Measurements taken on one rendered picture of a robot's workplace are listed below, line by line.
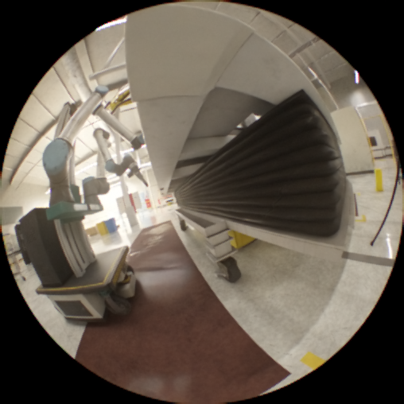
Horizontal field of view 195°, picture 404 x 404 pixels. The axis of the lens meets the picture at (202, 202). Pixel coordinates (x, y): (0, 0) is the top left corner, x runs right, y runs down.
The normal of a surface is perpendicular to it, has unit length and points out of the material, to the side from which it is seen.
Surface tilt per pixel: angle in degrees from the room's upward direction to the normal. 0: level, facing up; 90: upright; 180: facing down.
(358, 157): 90
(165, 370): 0
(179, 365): 0
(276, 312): 0
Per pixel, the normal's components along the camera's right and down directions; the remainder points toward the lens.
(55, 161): 0.84, -0.11
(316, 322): -0.27, -0.96
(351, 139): -0.91, 0.29
